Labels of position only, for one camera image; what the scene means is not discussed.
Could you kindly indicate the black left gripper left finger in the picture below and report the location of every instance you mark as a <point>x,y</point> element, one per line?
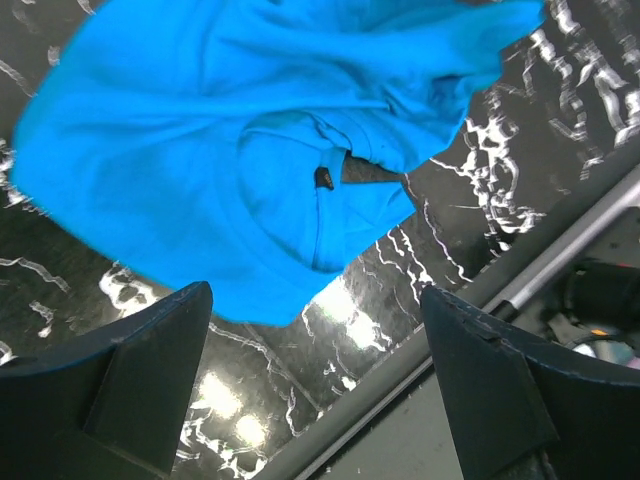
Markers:
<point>109,404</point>

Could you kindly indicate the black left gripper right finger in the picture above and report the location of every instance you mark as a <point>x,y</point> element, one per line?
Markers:
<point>521,407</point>

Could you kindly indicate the blue t shirt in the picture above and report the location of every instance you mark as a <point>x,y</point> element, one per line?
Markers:
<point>254,145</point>

